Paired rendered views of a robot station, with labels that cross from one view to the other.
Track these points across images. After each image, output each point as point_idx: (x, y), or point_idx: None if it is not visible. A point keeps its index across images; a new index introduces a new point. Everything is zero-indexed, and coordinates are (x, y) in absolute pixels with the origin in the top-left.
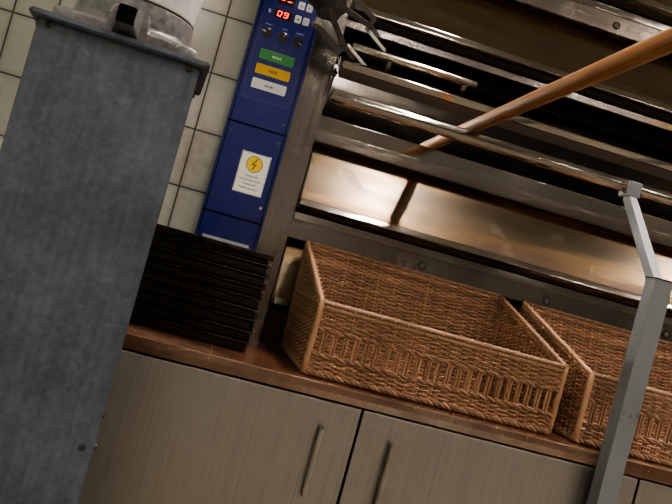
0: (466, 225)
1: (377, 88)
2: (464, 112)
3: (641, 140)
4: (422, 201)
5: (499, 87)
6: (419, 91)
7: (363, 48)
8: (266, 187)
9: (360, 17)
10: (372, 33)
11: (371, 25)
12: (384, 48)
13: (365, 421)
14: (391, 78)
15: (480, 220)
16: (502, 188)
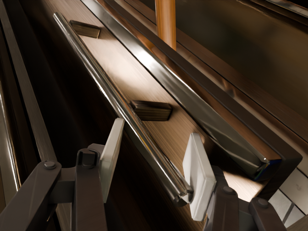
0: (207, 8)
1: (211, 80)
2: (111, 0)
3: (21, 21)
4: (233, 39)
5: (43, 99)
6: (140, 32)
7: (165, 162)
8: None
9: (79, 208)
10: (104, 151)
11: (79, 165)
12: (115, 122)
13: None
14: (168, 62)
15: (189, 9)
16: (145, 13)
